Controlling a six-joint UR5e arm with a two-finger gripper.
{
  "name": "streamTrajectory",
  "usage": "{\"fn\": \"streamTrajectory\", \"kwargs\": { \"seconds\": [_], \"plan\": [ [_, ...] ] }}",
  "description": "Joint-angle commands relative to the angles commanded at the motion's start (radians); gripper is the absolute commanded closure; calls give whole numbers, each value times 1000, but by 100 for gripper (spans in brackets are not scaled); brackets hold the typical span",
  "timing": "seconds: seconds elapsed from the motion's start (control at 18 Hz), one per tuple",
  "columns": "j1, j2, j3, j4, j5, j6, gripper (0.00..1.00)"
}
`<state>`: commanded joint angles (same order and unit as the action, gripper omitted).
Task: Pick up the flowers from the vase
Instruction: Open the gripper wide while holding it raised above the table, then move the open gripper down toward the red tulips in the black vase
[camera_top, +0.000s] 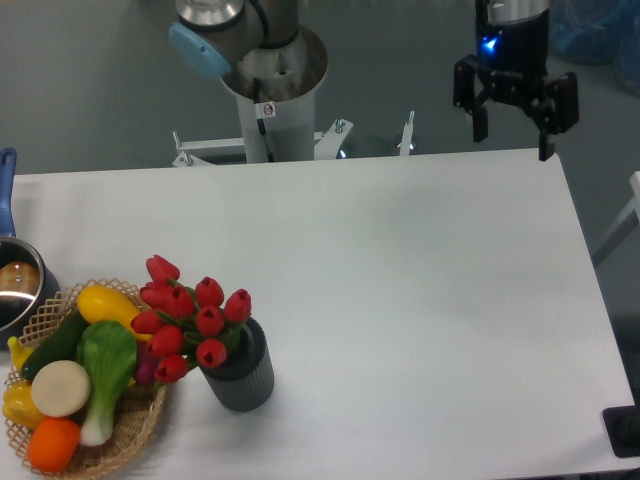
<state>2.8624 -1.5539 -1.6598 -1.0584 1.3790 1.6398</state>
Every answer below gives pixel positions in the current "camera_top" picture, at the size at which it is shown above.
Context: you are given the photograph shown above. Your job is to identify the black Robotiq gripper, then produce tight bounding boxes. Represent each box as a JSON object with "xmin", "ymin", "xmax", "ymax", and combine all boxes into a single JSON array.
[{"xmin": 453, "ymin": 9, "xmax": 580, "ymax": 161}]

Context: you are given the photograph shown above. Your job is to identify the red tulip bouquet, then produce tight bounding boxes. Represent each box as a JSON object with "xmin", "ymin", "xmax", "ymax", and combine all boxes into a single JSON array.
[{"xmin": 130, "ymin": 254, "xmax": 252, "ymax": 385}]

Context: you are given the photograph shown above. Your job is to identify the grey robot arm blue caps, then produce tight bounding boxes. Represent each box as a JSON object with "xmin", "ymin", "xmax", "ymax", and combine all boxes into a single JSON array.
[{"xmin": 169, "ymin": 1, "xmax": 579, "ymax": 163}]

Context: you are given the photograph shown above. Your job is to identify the dark grey ribbed vase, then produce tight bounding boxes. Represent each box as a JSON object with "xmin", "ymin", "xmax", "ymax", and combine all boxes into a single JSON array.
[{"xmin": 200, "ymin": 318, "xmax": 275, "ymax": 412}]

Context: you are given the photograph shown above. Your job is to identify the blue plastic bag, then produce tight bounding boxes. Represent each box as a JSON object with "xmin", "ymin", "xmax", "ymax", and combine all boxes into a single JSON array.
[{"xmin": 549, "ymin": 1, "xmax": 639, "ymax": 96}]

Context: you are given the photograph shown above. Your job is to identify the black device at table edge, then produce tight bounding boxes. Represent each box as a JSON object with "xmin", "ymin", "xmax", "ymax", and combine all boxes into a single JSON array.
[{"xmin": 602, "ymin": 406, "xmax": 639, "ymax": 458}]

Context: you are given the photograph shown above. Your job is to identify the red radish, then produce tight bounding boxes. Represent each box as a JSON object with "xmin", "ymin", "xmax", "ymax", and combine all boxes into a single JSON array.
[{"xmin": 132, "ymin": 343, "xmax": 160, "ymax": 385}]

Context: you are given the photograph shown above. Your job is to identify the yellow squash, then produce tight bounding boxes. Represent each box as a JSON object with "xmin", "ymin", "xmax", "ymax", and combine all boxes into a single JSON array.
[{"xmin": 76, "ymin": 285, "xmax": 151, "ymax": 342}]

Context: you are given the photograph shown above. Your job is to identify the green bok choy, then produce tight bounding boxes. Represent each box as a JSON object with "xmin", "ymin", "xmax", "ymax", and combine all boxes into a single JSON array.
[{"xmin": 76, "ymin": 320, "xmax": 137, "ymax": 447}]

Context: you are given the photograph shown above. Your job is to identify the green cucumber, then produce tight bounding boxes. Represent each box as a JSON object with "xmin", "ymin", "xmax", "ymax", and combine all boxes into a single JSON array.
[{"xmin": 21, "ymin": 310, "xmax": 89, "ymax": 382}]

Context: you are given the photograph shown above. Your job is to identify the cream round bun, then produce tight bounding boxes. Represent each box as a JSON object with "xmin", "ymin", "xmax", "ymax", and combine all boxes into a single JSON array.
[{"xmin": 31, "ymin": 360, "xmax": 91, "ymax": 417}]

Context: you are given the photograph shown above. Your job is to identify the yellow banana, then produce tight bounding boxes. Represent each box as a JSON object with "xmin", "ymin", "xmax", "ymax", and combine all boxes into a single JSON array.
[{"xmin": 7, "ymin": 336, "xmax": 34, "ymax": 371}]

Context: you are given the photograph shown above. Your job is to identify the orange fruit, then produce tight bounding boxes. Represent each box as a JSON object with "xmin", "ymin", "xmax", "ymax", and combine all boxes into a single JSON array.
[{"xmin": 27, "ymin": 417, "xmax": 80, "ymax": 473}]

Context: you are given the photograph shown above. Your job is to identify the yellow bell pepper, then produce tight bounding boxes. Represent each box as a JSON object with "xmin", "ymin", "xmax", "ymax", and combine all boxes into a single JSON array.
[{"xmin": 3, "ymin": 380, "xmax": 45, "ymax": 430}]

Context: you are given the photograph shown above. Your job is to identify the white frame leg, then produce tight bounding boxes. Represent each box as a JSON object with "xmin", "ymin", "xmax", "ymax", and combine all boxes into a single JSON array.
[{"xmin": 591, "ymin": 171, "xmax": 639, "ymax": 268}]

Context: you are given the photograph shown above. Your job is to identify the white metal base frame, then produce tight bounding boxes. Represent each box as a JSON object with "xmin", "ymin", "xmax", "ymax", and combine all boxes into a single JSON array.
[{"xmin": 171, "ymin": 110, "xmax": 416, "ymax": 167}]

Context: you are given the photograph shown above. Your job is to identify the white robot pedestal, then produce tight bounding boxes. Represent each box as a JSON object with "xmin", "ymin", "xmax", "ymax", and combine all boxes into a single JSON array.
[{"xmin": 223, "ymin": 26, "xmax": 328, "ymax": 164}]

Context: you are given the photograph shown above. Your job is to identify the blue handled saucepan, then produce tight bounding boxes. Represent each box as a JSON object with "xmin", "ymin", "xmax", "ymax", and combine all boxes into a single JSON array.
[{"xmin": 1, "ymin": 147, "xmax": 59, "ymax": 351}]

